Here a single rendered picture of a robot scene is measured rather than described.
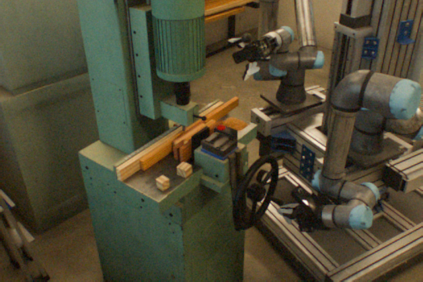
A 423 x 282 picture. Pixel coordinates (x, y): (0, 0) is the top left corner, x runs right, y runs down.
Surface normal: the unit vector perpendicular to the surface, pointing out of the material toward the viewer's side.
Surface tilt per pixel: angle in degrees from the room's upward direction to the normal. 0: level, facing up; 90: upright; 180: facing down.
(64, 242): 0
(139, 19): 90
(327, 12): 90
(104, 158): 0
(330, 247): 0
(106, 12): 90
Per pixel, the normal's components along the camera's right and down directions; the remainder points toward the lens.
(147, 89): -0.61, 0.42
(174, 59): -0.19, 0.51
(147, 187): 0.00, -0.85
